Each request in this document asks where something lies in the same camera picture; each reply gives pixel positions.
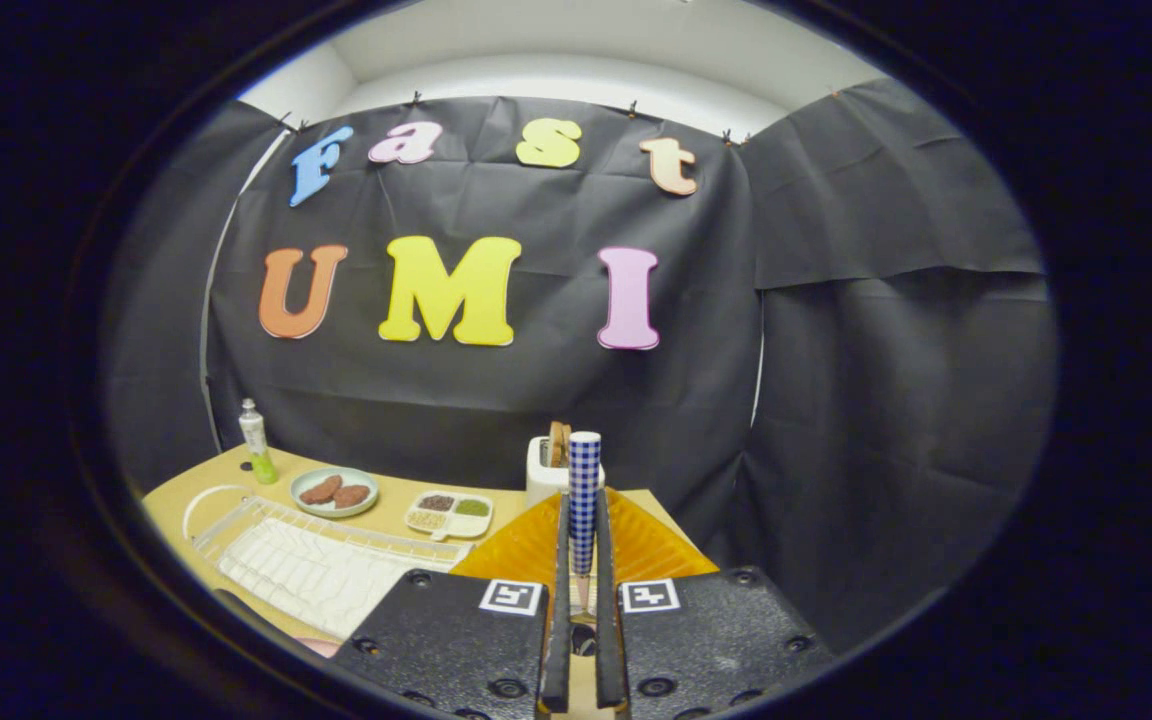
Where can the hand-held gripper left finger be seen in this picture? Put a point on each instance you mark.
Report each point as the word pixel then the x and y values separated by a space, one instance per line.
pixel 560 620

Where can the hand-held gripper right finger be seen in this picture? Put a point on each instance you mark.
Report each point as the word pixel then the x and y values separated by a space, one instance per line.
pixel 604 620

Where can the pink plate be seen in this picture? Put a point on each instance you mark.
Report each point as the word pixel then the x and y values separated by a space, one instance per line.
pixel 319 647

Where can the light blue plate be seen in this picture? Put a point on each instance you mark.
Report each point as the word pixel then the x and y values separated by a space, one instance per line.
pixel 361 476

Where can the white divided grain tray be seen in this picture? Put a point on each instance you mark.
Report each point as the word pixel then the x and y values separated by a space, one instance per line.
pixel 466 525

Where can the cream toaster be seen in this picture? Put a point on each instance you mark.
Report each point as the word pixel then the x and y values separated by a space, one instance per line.
pixel 541 480

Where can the brown toast slice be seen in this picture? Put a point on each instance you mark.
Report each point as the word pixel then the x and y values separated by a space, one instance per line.
pixel 558 445

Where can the brown meat patty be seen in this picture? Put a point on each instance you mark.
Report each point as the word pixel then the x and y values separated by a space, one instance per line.
pixel 352 495
pixel 321 490

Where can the small white green bottle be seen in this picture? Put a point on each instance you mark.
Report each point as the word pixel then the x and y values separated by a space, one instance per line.
pixel 258 450

